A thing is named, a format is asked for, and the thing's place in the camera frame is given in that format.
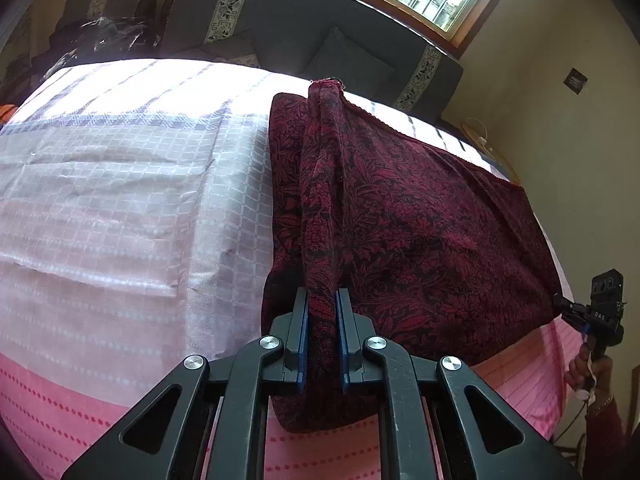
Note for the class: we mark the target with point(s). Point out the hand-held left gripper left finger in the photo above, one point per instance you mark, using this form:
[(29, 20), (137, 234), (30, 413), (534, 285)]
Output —
[(303, 345)]

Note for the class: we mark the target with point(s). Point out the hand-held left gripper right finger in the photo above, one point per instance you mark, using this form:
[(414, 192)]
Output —
[(342, 345)]

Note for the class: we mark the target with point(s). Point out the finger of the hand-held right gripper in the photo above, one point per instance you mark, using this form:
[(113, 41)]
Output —
[(570, 310)]

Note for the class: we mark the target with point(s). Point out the maroon floral knit sweater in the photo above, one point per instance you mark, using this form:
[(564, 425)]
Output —
[(425, 240)]

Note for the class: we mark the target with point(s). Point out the person's right forearm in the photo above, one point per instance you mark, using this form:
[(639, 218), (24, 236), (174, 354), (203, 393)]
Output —
[(607, 430)]

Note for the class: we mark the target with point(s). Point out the person's right hand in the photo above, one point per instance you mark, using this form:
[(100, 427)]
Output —
[(587, 372)]

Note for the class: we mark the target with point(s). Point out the pink checked bedspread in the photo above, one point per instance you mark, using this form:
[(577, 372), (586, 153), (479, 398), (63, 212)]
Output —
[(125, 210)]

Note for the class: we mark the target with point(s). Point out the large grey cushion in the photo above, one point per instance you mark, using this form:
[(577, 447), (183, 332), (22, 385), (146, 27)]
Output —
[(350, 57)]

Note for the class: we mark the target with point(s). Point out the grey sofa with patterned strips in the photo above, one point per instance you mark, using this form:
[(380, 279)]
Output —
[(290, 10)]

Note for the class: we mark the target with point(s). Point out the dark plastic bag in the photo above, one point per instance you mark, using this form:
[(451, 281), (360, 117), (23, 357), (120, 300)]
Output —
[(110, 35)]

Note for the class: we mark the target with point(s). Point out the orange cloth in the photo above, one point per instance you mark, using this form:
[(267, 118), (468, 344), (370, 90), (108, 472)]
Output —
[(6, 112)]

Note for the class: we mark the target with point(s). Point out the grey cushioned armchair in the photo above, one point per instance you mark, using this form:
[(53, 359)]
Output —
[(110, 0)]

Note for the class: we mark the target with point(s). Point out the dark wall plate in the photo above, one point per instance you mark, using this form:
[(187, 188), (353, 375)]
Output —
[(575, 81)]

